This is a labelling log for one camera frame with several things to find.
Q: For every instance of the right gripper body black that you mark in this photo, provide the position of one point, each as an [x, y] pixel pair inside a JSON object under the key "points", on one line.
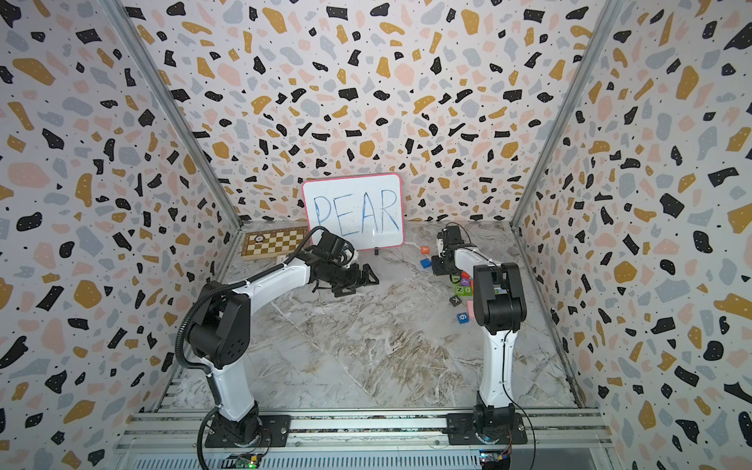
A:
{"points": [[438, 265]]}

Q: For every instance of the green block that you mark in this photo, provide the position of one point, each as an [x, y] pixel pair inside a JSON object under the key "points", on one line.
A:
{"points": [[463, 287]]}

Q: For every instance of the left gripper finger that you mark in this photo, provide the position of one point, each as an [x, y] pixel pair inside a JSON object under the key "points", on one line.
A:
{"points": [[344, 290], [367, 276]]}

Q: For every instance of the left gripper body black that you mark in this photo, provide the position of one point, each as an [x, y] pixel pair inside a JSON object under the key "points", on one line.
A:
{"points": [[342, 275]]}

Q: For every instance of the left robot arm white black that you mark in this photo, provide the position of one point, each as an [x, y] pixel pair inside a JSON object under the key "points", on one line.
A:
{"points": [[215, 333]]}

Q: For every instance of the whiteboard with pink frame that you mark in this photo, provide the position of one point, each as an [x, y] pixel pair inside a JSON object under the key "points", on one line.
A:
{"points": [[365, 210]]}

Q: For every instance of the wooden chessboard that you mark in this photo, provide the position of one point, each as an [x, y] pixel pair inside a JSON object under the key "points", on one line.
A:
{"points": [[272, 243]]}

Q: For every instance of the pink flat block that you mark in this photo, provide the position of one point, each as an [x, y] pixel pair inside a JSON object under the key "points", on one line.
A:
{"points": [[470, 309]]}

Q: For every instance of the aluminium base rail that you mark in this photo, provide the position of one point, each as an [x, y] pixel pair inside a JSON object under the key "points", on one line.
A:
{"points": [[370, 439]]}

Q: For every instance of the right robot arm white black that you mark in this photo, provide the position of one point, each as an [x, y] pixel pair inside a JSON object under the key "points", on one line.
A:
{"points": [[499, 308]]}

